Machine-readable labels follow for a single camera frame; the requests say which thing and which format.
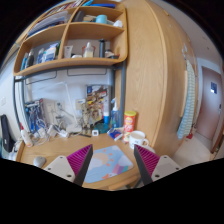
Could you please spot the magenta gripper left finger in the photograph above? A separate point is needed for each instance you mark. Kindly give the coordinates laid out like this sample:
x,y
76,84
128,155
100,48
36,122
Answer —
x,y
79,162

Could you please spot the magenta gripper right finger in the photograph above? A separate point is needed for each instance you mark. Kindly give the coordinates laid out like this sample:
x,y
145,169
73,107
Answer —
x,y
146,161

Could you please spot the grey computer mouse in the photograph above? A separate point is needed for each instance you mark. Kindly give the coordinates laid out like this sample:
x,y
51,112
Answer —
x,y
39,161

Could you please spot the white ceramic mug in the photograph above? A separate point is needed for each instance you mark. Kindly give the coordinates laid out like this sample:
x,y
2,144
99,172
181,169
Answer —
x,y
137,137

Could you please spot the small white cube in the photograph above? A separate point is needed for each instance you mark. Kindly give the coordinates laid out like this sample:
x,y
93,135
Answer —
x,y
95,132

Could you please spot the blue white small box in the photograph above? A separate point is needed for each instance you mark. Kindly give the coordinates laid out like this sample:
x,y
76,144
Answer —
x,y
115,134

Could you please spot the red yellow chips can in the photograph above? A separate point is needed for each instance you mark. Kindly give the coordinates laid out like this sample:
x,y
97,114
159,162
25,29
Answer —
x,y
129,124

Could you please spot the striped hanging towel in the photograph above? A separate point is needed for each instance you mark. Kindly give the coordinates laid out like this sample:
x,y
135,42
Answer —
x,y
187,119

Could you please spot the blue spray bottle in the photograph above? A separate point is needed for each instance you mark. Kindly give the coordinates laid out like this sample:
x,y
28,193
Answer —
x,y
114,114

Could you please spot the white red-capped bottle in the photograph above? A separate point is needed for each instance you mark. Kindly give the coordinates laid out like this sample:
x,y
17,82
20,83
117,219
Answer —
x,y
27,140

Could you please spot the colourful picture board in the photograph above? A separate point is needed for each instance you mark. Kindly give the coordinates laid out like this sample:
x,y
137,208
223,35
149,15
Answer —
x,y
98,101

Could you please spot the black monitor edge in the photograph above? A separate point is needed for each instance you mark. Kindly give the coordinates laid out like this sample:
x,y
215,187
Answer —
x,y
8,142

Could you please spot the brown room door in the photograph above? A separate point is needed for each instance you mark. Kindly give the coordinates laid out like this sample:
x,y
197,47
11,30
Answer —
x,y
209,112

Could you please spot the clear bottle on shelf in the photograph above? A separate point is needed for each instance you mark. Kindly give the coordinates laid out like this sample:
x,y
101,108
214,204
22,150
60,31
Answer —
x,y
88,50

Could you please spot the tall wooden wardrobe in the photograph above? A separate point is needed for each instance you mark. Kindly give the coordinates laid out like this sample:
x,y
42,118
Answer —
x,y
158,50

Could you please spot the white tube on shelf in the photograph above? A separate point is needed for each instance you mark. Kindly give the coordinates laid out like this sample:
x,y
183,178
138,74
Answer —
x,y
68,51

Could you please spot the black thermos bottle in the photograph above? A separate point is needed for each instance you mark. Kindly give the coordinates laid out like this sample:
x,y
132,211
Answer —
x,y
102,48

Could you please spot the light blue cup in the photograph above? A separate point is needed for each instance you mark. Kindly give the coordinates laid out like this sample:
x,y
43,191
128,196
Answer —
x,y
101,19

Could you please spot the blue package on wall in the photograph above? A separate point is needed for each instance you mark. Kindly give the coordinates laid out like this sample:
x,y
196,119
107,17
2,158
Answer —
x,y
35,115

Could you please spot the wooden wall shelf unit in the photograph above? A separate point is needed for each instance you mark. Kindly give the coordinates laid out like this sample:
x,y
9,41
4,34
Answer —
x,y
78,34

